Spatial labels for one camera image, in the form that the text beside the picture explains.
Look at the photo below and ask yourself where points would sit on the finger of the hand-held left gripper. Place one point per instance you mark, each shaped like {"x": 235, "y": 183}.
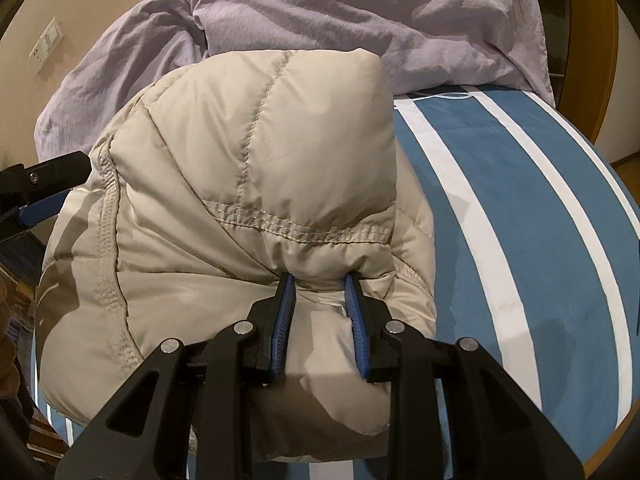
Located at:
{"x": 45, "y": 177}

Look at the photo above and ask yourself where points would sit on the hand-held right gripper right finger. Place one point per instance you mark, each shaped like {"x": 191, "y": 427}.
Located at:
{"x": 356, "y": 330}

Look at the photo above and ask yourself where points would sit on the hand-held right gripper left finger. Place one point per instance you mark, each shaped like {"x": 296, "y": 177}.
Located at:
{"x": 282, "y": 320}

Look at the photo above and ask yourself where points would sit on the beige puffer jacket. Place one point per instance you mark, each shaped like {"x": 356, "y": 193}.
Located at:
{"x": 225, "y": 160}

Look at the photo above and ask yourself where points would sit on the blue white striped bed sheet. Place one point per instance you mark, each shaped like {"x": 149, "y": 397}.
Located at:
{"x": 475, "y": 185}

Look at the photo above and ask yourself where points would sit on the lavender duvet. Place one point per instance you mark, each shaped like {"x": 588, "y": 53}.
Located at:
{"x": 350, "y": 20}

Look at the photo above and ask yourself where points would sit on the white wall socket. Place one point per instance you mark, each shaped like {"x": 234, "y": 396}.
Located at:
{"x": 46, "y": 46}

